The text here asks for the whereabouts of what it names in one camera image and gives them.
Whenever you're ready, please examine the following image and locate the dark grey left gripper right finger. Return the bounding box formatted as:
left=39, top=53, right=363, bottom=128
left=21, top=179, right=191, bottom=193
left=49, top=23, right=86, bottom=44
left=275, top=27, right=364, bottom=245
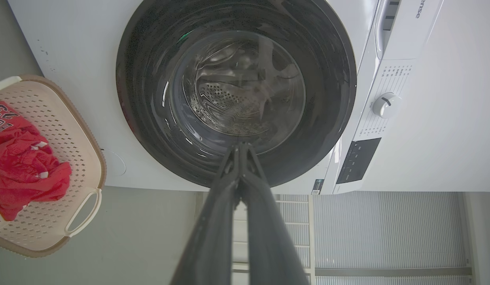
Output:
left=238, top=142, right=311, bottom=285

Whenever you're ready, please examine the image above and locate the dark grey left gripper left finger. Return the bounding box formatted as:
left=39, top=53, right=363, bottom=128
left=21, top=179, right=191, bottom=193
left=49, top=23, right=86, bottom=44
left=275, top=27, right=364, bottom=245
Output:
left=170, top=143, right=241, bottom=285

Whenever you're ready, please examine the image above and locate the round black washing machine door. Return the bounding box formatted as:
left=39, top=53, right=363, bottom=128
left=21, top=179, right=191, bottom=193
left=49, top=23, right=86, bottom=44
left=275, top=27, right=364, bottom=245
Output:
left=115, top=0, right=357, bottom=188

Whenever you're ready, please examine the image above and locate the black washer display panel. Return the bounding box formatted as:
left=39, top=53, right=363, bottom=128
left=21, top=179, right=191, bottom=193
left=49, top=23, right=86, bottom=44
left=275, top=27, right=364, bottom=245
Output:
left=336, top=137, right=382, bottom=184

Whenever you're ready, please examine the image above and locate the white washing machine control knob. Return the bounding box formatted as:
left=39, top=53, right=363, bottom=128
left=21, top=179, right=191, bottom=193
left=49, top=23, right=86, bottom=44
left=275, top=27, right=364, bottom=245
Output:
left=372, top=92, right=402, bottom=119

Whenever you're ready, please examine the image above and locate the white front-load washing machine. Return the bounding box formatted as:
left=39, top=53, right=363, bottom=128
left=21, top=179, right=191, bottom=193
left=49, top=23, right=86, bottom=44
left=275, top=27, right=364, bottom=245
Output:
left=8, top=0, right=490, bottom=195

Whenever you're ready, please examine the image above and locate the white ribbed cabinet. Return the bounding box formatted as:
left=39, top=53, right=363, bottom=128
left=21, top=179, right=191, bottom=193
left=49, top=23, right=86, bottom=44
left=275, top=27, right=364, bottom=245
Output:
left=232, top=192, right=475, bottom=285

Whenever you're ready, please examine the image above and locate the beige perforated laundry basket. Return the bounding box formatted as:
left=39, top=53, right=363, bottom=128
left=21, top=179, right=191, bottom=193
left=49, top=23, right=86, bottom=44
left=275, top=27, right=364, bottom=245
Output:
left=0, top=74, right=107, bottom=258

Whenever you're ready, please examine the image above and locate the red jersey garment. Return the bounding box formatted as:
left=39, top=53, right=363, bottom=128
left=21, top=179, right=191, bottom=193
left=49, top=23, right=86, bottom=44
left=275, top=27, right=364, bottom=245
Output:
left=0, top=101, right=72, bottom=222

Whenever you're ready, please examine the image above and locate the white detergent drawer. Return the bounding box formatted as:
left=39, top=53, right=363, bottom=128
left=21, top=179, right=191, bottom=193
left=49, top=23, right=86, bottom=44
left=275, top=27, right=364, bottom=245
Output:
left=374, top=0, right=402, bottom=61

